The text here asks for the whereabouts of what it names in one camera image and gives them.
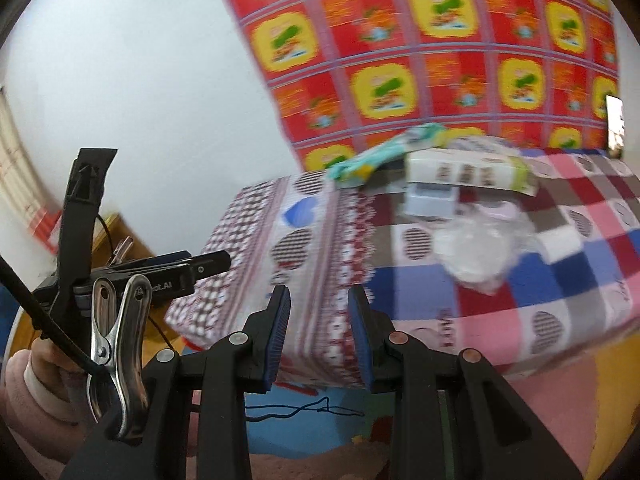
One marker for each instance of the teal yellow plastic packet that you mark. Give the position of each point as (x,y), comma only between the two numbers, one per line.
(380,155)

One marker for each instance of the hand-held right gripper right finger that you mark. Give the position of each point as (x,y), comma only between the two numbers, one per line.
(360,340)

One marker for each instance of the cream red patterned curtain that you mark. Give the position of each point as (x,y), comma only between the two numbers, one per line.
(25,160)

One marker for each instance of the white plastic tray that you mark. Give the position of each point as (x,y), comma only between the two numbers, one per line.
(430,202)

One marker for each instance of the red printed wall cloth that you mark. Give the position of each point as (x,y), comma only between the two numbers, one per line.
(425,50)

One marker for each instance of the person's left forearm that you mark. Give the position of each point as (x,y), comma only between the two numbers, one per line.
(30,410)

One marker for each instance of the white green carton box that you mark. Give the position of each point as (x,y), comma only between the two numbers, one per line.
(465,172)

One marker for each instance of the metal spring clip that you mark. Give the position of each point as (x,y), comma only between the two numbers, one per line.
(120,250)
(117,350)

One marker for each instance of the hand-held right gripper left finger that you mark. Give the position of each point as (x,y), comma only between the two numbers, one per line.
(274,340)

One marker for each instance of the colourful foam floor mat tiles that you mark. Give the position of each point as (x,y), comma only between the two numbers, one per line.
(310,430)

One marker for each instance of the clear plastic bag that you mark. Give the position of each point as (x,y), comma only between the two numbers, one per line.
(475,250)

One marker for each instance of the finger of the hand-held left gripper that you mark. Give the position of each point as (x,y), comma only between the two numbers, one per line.
(210,262)

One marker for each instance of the red cardboard boxes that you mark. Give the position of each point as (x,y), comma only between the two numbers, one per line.
(46,227)

